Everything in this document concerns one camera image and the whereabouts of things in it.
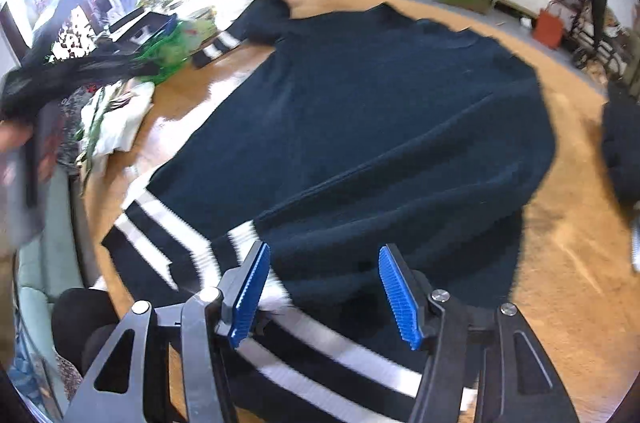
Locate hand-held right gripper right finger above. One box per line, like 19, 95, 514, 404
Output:
377, 243, 582, 423

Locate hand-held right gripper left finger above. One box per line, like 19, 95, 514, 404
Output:
64, 241, 272, 423

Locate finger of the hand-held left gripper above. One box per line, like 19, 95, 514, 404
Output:
54, 52, 162, 104

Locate dark white-striped knit sweater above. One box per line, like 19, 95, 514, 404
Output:
102, 0, 559, 423

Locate pile of dark clothes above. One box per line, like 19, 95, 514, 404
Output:
601, 80, 640, 204

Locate white paper napkin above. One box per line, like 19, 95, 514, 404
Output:
80, 82, 157, 154

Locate black open box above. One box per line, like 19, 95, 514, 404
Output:
107, 10, 177, 44

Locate pale green sofa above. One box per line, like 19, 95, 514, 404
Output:
15, 168, 87, 304

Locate person's leg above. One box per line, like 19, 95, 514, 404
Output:
50, 287, 122, 375

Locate white cloth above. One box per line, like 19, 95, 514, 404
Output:
630, 212, 640, 273

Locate orange paper bag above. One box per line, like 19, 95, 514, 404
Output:
532, 2, 564, 50

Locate black hand trolley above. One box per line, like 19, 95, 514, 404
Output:
567, 0, 615, 70

